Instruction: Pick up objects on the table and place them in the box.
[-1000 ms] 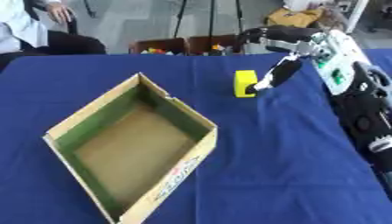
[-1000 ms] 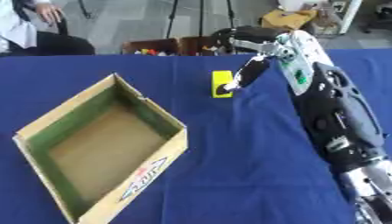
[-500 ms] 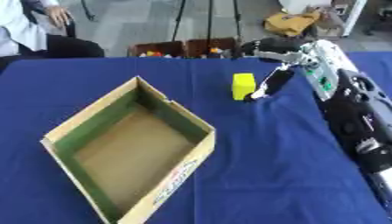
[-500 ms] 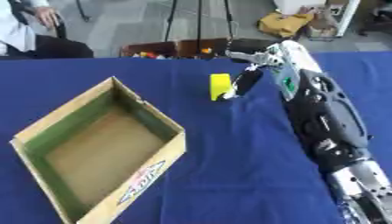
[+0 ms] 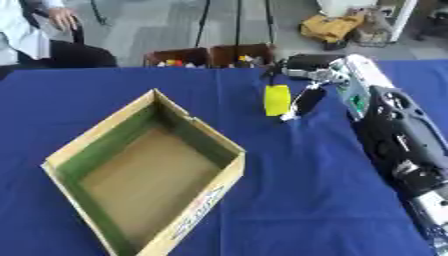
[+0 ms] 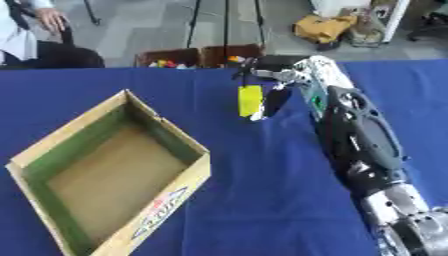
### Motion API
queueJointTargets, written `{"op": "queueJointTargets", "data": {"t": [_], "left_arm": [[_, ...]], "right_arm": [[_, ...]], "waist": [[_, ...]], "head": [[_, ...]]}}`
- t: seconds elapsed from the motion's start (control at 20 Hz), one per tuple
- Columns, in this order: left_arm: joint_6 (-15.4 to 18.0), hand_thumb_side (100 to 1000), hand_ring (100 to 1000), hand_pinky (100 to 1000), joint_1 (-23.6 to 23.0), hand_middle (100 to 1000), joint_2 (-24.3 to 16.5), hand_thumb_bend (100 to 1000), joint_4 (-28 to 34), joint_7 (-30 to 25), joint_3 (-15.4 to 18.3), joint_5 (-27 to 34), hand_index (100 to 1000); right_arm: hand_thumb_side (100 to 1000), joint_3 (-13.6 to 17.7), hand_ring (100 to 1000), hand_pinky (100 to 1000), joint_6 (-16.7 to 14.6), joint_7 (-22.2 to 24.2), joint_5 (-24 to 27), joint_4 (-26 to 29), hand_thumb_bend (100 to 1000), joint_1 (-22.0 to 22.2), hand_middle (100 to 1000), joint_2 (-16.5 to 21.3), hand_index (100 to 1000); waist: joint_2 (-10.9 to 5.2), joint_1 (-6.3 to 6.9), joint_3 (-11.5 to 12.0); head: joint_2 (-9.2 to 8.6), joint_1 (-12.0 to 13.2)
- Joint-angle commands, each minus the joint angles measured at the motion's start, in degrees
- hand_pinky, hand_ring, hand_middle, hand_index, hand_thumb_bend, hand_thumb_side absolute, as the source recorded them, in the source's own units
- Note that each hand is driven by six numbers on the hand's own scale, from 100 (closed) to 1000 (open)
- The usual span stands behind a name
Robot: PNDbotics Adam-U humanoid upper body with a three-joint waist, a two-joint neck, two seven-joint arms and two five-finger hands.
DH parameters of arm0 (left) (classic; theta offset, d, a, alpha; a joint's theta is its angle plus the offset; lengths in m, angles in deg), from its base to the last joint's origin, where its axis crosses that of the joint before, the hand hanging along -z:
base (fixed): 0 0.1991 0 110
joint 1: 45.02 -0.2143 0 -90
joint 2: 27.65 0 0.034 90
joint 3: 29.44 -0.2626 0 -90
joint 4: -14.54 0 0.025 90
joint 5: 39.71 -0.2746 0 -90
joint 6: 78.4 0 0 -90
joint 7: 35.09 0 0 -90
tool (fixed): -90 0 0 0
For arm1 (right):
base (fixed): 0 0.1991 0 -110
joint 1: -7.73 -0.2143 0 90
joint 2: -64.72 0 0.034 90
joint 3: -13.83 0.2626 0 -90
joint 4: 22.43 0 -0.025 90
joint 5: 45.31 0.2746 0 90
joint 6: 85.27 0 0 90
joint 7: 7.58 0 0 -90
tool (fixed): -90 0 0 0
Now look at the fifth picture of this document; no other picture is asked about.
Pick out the person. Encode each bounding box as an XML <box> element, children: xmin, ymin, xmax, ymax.
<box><xmin>0</xmin><ymin>0</ymin><xmax>81</xmax><ymax>67</ymax></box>

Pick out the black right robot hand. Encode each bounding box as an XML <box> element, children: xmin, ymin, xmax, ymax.
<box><xmin>259</xmin><ymin>53</ymin><xmax>347</xmax><ymax>123</ymax></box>

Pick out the brown cardboard box with toys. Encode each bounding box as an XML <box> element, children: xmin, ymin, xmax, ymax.
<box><xmin>141</xmin><ymin>47</ymin><xmax>212</xmax><ymax>69</ymax></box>
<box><xmin>208</xmin><ymin>42</ymin><xmax>279</xmax><ymax>69</ymax></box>

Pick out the tan cardboard box green inside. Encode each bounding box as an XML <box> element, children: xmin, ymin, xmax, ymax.
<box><xmin>40</xmin><ymin>88</ymin><xmax>249</xmax><ymax>256</ymax></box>

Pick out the black tripod leg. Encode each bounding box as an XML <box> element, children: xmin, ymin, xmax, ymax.
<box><xmin>262</xmin><ymin>0</ymin><xmax>277</xmax><ymax>45</ymax></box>
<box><xmin>192</xmin><ymin>0</ymin><xmax>214</xmax><ymax>48</ymax></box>
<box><xmin>87</xmin><ymin>0</ymin><xmax>111</xmax><ymax>27</ymax></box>
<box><xmin>232</xmin><ymin>0</ymin><xmax>244</xmax><ymax>46</ymax></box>

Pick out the person's hand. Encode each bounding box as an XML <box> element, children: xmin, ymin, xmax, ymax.
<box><xmin>45</xmin><ymin>7</ymin><xmax>81</xmax><ymax>32</ymax></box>

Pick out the yellow rectangular block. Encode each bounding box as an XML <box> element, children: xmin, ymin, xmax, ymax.
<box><xmin>262</xmin><ymin>84</ymin><xmax>293</xmax><ymax>117</ymax></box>

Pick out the black chair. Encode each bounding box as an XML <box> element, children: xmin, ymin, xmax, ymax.
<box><xmin>47</xmin><ymin>23</ymin><xmax>119</xmax><ymax>70</ymax></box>

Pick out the yellow bag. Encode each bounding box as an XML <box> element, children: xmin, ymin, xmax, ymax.
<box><xmin>297</xmin><ymin>12</ymin><xmax>368</xmax><ymax>51</ymax></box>

